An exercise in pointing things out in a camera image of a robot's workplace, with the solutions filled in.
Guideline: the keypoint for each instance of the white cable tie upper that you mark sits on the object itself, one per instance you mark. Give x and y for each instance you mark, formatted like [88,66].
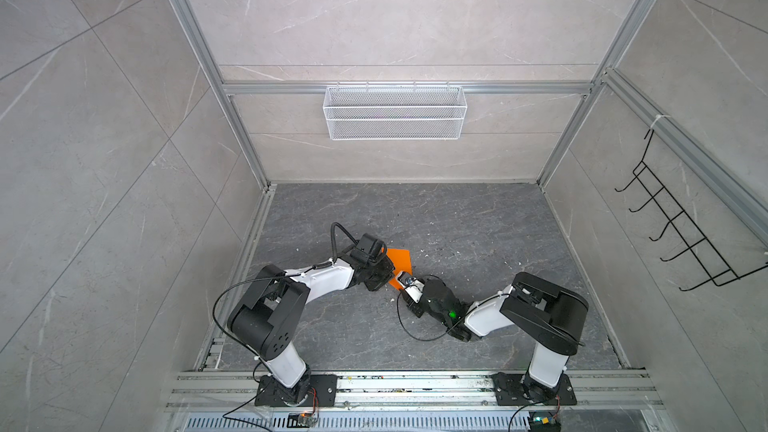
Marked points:
[656,119]

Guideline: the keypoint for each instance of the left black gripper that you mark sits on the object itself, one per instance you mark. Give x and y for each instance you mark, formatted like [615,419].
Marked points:
[378,284]

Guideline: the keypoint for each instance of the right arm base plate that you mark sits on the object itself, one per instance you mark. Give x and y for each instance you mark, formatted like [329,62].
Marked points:
[520,389]

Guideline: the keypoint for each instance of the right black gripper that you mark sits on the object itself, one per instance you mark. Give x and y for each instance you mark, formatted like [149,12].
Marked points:
[413,308]

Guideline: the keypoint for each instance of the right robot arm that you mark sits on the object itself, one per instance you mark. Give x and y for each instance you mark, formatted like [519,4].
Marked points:
[549,313]

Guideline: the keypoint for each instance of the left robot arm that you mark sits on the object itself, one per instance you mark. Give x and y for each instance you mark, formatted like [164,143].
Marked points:
[268,314]

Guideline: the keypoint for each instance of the aluminium mounting rail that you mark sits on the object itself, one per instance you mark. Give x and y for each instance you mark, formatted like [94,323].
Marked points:
[417,390]

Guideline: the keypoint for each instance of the white vented cable duct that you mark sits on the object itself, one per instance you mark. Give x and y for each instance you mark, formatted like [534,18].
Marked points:
[366,421]

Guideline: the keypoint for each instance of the black wire hook rack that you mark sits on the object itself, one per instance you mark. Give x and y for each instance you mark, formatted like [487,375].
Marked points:
[680,223]

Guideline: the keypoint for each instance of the white wire mesh basket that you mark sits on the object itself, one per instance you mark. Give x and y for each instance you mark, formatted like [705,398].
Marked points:
[370,113]

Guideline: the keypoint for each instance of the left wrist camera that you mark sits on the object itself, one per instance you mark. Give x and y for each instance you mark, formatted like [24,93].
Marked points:
[369,250]

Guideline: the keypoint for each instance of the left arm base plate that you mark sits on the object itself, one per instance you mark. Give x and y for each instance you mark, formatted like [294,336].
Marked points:
[314,389]

